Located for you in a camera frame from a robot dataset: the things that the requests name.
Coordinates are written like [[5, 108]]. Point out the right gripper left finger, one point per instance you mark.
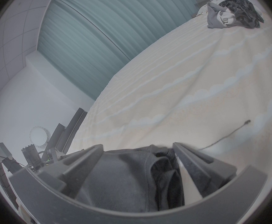
[[63, 171]]

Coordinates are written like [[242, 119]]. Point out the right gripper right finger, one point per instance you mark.
[[206, 169]]

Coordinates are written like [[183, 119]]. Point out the pile of clothes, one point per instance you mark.
[[238, 10]]

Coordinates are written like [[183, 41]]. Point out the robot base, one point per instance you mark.
[[25, 215]]

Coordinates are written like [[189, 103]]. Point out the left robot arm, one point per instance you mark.
[[0, 153]]

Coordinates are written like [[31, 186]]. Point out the bed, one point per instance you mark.
[[196, 90]]

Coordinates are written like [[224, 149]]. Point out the round white framed mirror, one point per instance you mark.
[[38, 136]]

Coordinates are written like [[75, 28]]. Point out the blue-green curtain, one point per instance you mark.
[[138, 15], [75, 55]]

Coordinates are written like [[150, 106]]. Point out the white printed pillow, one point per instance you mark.
[[202, 11]]

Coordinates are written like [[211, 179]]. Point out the grey bedside table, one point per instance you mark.
[[202, 0]]

